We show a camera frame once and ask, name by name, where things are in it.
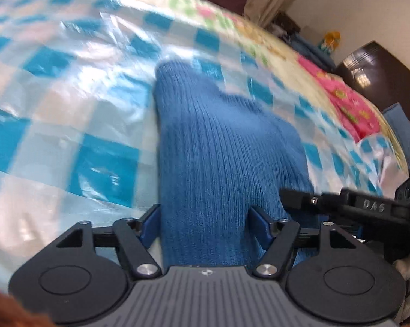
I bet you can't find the blue striped knit sweater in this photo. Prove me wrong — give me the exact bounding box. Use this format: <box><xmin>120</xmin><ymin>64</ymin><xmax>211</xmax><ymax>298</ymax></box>
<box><xmin>154</xmin><ymin>61</ymin><xmax>314</xmax><ymax>267</ymax></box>

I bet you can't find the yellow cartoon box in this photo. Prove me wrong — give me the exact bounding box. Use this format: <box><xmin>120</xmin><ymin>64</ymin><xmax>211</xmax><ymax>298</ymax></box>
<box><xmin>318</xmin><ymin>31</ymin><xmax>341</xmax><ymax>55</ymax></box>

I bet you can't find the blue checkered plastic sheet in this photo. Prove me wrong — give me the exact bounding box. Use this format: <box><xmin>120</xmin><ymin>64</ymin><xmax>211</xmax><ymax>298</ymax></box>
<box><xmin>0</xmin><ymin>0</ymin><xmax>408</xmax><ymax>289</ymax></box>

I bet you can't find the dark brown wooden cabinet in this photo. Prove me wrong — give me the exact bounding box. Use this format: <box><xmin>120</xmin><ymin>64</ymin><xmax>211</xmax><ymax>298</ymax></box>
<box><xmin>334</xmin><ymin>41</ymin><xmax>410</xmax><ymax>121</ymax></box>

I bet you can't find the folded blue clothes pile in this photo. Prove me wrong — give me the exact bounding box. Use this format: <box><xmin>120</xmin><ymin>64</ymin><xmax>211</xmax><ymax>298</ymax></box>
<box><xmin>286</xmin><ymin>32</ymin><xmax>336</xmax><ymax>72</ymax></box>

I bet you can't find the pink floral bed quilt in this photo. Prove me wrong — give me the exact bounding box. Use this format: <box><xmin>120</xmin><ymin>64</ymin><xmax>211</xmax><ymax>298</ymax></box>
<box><xmin>0</xmin><ymin>0</ymin><xmax>408</xmax><ymax>171</ymax></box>

